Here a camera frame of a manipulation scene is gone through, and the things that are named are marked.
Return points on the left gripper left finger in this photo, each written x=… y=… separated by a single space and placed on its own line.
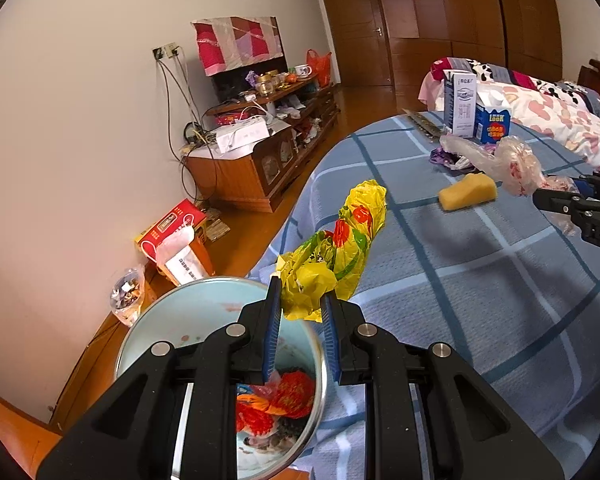
x=273 y=310

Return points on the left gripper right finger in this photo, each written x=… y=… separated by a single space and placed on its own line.
x=331 y=344

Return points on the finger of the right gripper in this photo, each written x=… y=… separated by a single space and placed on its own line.
x=583 y=187
x=559 y=202

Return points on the yellow printed plastic bag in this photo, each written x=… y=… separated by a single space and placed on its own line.
x=332 y=260

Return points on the clear and orange snack bag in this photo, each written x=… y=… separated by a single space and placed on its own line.
x=511 y=163

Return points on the red plastic bag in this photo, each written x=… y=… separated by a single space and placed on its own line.
x=259 y=409

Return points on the purple plastic wrapper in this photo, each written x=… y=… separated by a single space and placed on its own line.
x=451 y=161

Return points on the pink heart pattern quilt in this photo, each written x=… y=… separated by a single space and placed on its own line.
x=576 y=129

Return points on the yellow sponge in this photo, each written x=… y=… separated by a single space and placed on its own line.
x=472 y=190

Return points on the black white spotted pillow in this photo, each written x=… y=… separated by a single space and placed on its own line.
x=569 y=91

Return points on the blue small drink carton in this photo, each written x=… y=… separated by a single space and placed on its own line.
x=492 y=116

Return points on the blue plaid bed sheet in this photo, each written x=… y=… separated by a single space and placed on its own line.
x=515 y=297

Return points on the light blue enamel basin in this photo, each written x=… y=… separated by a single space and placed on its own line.
x=182 y=421

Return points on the white paper shopping bag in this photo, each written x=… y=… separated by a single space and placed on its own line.
x=182 y=258

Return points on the red cardboard box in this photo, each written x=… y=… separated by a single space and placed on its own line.
x=185 y=213

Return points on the wooden TV cabinet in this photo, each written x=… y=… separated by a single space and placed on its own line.
x=254 y=177

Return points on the clear bag of wrappers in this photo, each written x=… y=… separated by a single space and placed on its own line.
x=127 y=295

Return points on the white tall milk carton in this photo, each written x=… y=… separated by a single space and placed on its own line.
x=460 y=102

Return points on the dark flat snack packet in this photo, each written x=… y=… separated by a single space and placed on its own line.
x=424 y=125

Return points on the white flat box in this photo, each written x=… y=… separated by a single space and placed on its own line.
x=231 y=137

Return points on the wooden wardrobe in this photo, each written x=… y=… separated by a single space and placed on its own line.
x=522 y=35

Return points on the glass jar with gold lid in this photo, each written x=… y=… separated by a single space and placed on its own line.
x=265 y=85

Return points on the white mug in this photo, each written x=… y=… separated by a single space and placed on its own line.
x=303 y=71

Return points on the orange plastic bag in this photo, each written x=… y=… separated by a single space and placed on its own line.
x=321 y=66

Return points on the television with patchwork cover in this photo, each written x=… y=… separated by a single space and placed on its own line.
x=233 y=51

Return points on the brown wooden door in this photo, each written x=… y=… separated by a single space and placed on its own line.
x=358 y=35

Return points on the wall power socket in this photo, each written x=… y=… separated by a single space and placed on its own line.
x=166 y=51

